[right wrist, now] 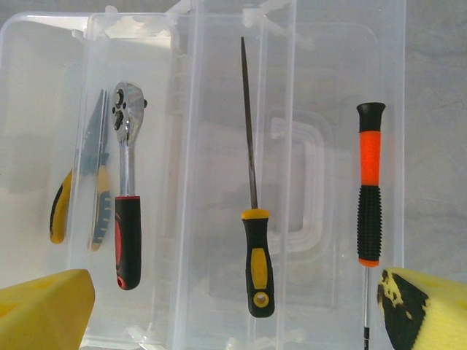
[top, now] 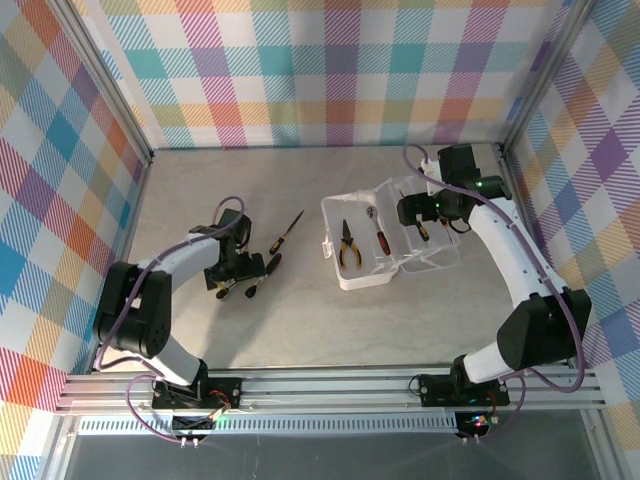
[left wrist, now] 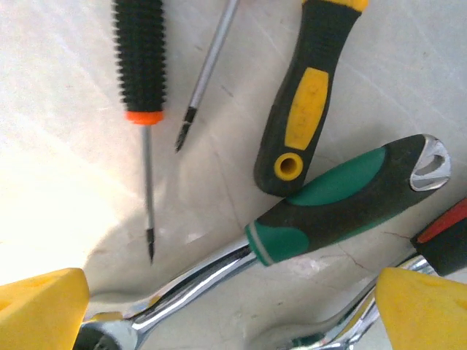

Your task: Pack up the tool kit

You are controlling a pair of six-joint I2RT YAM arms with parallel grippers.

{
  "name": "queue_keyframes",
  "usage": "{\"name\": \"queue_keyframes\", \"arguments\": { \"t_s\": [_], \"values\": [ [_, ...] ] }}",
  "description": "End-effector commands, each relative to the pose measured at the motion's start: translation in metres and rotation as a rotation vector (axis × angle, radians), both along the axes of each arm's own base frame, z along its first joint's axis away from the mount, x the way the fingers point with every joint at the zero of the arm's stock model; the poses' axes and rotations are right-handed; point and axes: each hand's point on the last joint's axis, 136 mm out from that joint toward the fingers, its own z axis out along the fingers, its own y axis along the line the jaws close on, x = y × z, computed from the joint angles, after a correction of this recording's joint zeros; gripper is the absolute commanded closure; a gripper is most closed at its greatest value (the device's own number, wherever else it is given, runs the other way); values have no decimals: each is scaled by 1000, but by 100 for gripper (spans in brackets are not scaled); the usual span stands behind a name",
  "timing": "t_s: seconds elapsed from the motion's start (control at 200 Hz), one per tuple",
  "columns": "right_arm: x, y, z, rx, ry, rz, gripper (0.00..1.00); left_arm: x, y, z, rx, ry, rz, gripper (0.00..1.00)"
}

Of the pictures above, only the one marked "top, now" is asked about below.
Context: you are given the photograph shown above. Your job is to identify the clear plastic toolbox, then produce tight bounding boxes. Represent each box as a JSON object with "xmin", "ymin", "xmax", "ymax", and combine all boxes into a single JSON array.
[{"xmin": 319, "ymin": 178, "xmax": 462, "ymax": 292}]

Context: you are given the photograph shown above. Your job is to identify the pliers yellow black handles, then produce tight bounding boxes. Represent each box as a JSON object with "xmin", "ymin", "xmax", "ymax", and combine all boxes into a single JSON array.
[{"xmin": 338, "ymin": 218, "xmax": 365, "ymax": 271}]

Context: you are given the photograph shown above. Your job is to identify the aluminium table side rail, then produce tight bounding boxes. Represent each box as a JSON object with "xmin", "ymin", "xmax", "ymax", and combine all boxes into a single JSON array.
[
  {"xmin": 87, "ymin": 152, "xmax": 156, "ymax": 376},
  {"xmin": 494, "ymin": 142, "xmax": 581, "ymax": 374}
]

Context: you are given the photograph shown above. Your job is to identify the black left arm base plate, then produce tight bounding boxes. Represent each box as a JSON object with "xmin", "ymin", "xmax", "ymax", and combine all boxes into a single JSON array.
[{"xmin": 151, "ymin": 377, "xmax": 245, "ymax": 409}]

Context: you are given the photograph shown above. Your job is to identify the aluminium mounting rail beam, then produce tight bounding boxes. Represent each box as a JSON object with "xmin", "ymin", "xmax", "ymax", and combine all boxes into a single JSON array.
[{"xmin": 57, "ymin": 367, "xmax": 609, "ymax": 416}]

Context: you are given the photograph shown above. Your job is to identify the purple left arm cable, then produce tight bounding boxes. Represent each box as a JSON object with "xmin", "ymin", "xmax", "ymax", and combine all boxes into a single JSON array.
[{"xmin": 93, "ymin": 195, "xmax": 247, "ymax": 446}]

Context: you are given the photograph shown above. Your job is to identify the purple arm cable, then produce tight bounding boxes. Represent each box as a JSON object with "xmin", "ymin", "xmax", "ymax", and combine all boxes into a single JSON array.
[
  {"xmin": 402, "ymin": 144, "xmax": 587, "ymax": 444},
  {"xmin": 93, "ymin": 195, "xmax": 247, "ymax": 446}
]

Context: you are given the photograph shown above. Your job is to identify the black left connector bracket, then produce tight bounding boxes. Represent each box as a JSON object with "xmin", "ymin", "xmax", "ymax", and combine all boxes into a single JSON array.
[{"xmin": 171, "ymin": 414, "xmax": 221, "ymax": 448}]

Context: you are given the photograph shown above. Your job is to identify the aluminium frame post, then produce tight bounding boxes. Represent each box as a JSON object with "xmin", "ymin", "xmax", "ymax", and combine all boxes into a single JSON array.
[
  {"xmin": 497, "ymin": 0, "xmax": 594, "ymax": 159},
  {"xmin": 49, "ymin": 0, "xmax": 154, "ymax": 166}
]

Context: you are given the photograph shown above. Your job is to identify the slotted grey cable duct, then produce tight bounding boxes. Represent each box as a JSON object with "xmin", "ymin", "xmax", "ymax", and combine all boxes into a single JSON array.
[{"xmin": 77, "ymin": 412, "xmax": 461, "ymax": 439}]

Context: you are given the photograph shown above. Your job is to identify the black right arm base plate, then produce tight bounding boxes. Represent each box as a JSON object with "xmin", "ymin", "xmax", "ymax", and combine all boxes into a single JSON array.
[{"xmin": 417, "ymin": 372, "xmax": 511, "ymax": 409}]

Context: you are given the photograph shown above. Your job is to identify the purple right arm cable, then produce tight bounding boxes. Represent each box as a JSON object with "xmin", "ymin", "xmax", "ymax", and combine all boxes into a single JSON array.
[{"xmin": 402, "ymin": 144, "xmax": 587, "ymax": 444}]

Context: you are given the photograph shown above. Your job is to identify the aluminium frame bar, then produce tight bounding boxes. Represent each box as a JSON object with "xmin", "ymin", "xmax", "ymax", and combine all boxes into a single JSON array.
[
  {"xmin": 579, "ymin": 407, "xmax": 619, "ymax": 480},
  {"xmin": 37, "ymin": 414, "xmax": 81, "ymax": 480}
]

